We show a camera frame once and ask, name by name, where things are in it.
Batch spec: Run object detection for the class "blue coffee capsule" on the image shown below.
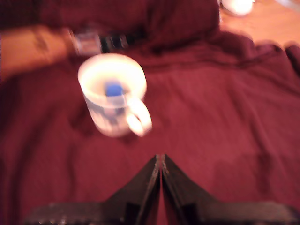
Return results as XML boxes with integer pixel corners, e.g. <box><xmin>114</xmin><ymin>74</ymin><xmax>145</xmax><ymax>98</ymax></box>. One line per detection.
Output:
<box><xmin>104</xmin><ymin>80</ymin><xmax>124</xmax><ymax>97</ymax></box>

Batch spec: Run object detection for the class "dark red fleece blanket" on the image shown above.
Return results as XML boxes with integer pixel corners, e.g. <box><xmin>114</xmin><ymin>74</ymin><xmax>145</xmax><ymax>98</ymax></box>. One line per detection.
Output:
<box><xmin>0</xmin><ymin>0</ymin><xmax>300</xmax><ymax>225</ymax></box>

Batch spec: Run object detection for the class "white mug with blue animals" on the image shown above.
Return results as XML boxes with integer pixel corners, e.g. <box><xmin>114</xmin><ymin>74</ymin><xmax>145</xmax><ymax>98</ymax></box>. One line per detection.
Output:
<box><xmin>77</xmin><ymin>52</ymin><xmax>153</xmax><ymax>138</ymax></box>

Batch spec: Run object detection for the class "black box with white icons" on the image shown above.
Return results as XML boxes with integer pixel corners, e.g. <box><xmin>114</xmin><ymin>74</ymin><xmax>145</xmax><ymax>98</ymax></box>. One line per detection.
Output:
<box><xmin>103</xmin><ymin>29</ymin><xmax>147</xmax><ymax>51</ymax></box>

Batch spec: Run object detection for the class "clear plastic storage container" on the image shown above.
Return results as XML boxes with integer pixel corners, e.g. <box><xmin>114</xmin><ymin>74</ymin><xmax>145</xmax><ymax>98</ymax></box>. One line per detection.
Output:
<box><xmin>74</xmin><ymin>31</ymin><xmax>103</xmax><ymax>56</ymax></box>

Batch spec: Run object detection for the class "wicker basket with handle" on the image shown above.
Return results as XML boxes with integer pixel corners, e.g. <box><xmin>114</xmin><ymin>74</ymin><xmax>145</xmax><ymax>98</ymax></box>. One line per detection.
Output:
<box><xmin>0</xmin><ymin>24</ymin><xmax>72</xmax><ymax>82</ymax></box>

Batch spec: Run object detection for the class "small white round camera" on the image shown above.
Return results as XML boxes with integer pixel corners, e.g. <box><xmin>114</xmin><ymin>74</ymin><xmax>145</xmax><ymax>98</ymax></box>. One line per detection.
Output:
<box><xmin>220</xmin><ymin>0</ymin><xmax>255</xmax><ymax>16</ymax></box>

